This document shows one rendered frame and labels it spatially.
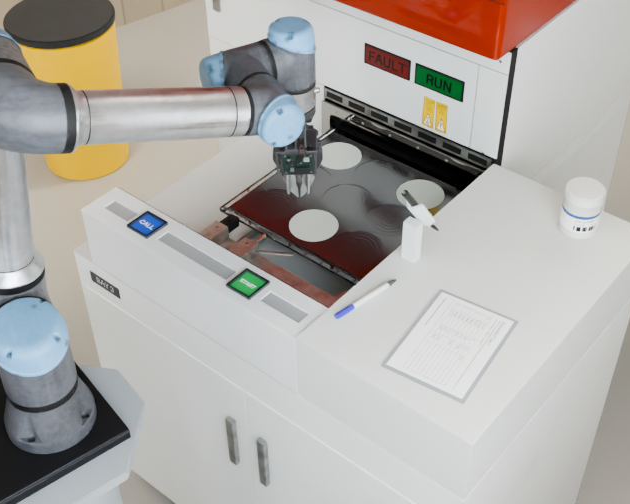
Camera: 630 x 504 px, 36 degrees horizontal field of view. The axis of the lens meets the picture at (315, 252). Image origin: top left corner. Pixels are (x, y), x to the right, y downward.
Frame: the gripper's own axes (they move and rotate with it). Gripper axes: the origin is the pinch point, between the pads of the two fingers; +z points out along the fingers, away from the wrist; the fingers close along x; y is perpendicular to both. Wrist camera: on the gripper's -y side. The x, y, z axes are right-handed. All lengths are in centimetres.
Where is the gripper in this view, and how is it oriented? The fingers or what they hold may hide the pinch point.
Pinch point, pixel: (299, 188)
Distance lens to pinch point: 181.5
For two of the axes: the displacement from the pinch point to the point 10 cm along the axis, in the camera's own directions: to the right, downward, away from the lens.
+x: 10.0, -0.2, -0.2
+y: 0.0, 6.8, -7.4
